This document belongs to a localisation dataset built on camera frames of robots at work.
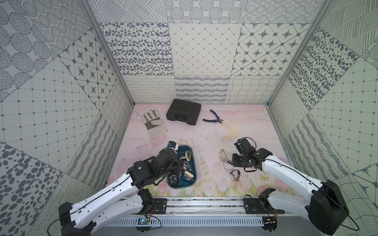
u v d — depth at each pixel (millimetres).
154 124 1074
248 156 623
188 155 891
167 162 532
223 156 919
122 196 460
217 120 1106
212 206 761
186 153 901
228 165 878
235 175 850
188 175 801
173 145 651
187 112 1095
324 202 395
